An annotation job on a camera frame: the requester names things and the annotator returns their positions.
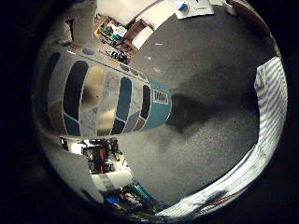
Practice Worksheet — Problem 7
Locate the blue lit device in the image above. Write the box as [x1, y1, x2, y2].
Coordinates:
[107, 49, 130, 64]

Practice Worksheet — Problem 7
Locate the white paper sheet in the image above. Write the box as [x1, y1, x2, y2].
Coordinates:
[174, 0, 216, 21]

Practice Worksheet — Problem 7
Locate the cardboard box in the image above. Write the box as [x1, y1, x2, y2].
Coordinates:
[124, 18, 155, 50]

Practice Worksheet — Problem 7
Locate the striped white cloth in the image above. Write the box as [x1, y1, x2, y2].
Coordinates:
[155, 55, 289, 218]

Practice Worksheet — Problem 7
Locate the shelf with colourful clutter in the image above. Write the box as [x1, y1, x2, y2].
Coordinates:
[93, 17, 129, 43]

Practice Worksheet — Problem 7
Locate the wooden desk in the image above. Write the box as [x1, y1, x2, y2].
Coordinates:
[230, 0, 281, 54]

